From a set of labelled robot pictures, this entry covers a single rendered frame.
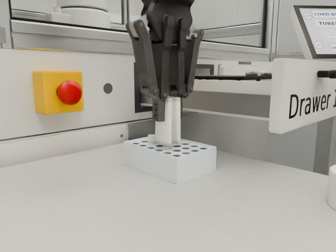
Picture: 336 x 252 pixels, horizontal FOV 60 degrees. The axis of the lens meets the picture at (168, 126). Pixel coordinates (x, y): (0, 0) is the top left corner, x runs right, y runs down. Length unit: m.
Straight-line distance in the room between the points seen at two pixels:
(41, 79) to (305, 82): 0.42
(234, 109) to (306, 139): 1.94
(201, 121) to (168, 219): 0.55
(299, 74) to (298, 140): 1.97
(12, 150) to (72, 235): 0.28
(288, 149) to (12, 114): 2.20
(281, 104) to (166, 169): 0.19
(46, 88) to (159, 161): 0.22
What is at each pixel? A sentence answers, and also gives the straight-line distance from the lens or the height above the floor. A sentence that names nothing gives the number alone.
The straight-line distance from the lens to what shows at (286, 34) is 2.49.
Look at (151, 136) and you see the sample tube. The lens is 0.46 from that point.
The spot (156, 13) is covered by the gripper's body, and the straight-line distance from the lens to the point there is 0.41.
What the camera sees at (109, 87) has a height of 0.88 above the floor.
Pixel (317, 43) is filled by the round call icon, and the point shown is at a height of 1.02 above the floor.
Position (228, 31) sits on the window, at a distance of 0.96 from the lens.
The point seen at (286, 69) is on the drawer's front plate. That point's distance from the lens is 0.45.
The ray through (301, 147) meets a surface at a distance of 2.45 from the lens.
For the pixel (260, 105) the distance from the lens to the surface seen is 0.48.
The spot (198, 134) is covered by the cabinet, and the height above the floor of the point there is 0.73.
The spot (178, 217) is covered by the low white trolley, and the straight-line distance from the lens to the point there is 0.32.
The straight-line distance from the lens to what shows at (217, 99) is 0.52.
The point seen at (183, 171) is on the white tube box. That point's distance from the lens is 0.40.
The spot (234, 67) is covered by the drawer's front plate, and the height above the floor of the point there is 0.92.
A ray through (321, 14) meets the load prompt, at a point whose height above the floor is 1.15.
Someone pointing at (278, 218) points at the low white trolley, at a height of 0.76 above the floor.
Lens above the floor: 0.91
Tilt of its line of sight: 11 degrees down
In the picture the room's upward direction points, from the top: straight up
